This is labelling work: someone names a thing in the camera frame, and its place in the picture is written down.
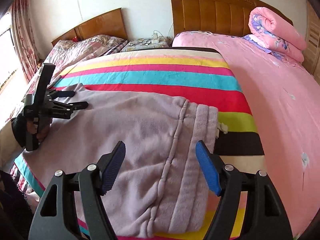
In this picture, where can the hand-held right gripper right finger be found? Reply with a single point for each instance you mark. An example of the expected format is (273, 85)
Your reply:
(207, 165)

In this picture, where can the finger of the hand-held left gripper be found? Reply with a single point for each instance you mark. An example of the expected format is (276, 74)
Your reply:
(80, 105)
(66, 93)

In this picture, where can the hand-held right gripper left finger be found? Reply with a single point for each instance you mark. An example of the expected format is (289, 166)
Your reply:
(115, 165)

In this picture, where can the mauve knitted sweater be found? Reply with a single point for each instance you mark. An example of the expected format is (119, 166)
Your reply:
(137, 142)

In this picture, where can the person's left forearm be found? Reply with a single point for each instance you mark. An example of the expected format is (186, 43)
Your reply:
(17, 130)

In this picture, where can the person's left hand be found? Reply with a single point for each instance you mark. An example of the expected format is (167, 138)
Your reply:
(43, 131)

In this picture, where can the patterned pink quilt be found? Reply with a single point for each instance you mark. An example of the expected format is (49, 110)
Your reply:
(82, 47)

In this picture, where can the window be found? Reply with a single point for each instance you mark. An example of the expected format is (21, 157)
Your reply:
(7, 50)

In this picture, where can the red floral curtain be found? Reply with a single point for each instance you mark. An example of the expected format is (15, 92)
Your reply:
(23, 35)

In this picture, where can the small wooden headboard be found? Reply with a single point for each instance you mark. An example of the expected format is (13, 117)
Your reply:
(100, 27)

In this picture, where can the striped colourful blanket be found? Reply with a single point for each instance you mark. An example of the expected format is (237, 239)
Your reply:
(155, 77)

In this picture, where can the cloth-covered nightstand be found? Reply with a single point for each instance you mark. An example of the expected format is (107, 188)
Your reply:
(135, 47)

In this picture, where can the pink bed sheet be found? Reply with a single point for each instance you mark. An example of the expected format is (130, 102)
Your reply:
(275, 92)

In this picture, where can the white power strip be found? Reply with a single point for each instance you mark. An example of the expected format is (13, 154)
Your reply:
(155, 40)

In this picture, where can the person's dark knit clothing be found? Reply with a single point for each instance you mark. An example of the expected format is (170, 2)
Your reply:
(12, 205)

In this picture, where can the rolled pink floral quilt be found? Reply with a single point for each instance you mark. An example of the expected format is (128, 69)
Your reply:
(280, 32)

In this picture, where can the large wooden headboard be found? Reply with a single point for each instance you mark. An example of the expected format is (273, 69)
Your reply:
(212, 12)

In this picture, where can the beige wardrobe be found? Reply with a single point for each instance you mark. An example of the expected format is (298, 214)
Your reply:
(313, 42)

